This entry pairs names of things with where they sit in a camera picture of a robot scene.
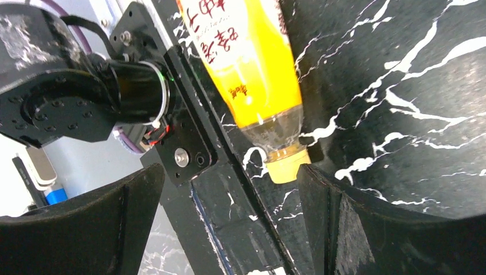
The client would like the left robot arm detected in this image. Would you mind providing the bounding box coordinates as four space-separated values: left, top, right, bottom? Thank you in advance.
1 3 170 148

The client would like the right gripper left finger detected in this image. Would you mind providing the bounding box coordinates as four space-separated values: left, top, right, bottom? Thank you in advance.
1 164 164 274

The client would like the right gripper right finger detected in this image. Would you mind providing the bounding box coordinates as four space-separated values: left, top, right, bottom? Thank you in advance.
297 164 485 274

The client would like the yellow juice bottle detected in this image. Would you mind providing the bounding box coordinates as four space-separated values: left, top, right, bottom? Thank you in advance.
177 1 310 184

